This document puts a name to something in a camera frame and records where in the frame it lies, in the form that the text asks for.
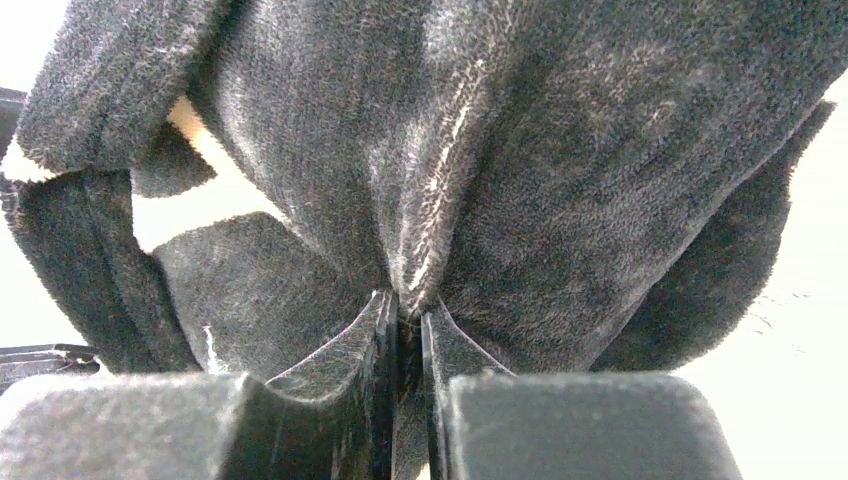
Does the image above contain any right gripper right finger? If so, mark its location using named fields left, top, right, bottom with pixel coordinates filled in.
left=421, top=311, right=740, bottom=480

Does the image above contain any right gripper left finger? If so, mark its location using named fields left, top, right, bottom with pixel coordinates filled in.
left=1, top=291, right=397, bottom=479

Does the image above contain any black floral plush pillowcase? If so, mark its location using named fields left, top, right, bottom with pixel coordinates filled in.
left=1, top=1, right=847, bottom=379

